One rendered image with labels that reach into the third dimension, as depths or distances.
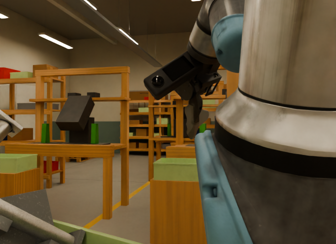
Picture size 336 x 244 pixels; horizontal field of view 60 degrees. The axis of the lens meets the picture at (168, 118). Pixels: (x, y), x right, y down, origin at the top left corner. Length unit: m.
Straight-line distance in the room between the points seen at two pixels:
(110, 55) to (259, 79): 11.90
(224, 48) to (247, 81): 0.20
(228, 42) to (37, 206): 0.49
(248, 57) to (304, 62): 0.04
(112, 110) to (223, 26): 11.36
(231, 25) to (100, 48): 11.95
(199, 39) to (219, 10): 0.11
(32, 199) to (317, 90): 0.58
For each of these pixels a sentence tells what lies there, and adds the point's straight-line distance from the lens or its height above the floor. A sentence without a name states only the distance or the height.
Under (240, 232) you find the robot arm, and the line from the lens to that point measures 0.19.
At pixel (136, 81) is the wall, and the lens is 11.48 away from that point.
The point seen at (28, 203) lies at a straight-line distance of 0.66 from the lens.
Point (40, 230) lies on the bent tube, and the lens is 0.60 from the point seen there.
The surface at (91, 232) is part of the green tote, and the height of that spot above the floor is 0.96.
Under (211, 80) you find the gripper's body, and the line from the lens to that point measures 0.61.
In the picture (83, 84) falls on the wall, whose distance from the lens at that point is 12.38.
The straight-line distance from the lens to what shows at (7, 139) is 6.31.
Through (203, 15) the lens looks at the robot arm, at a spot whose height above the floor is 1.36.
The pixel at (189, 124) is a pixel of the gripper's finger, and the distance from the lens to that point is 0.63.
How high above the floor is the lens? 1.17
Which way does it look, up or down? 1 degrees up
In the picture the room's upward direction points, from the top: straight up
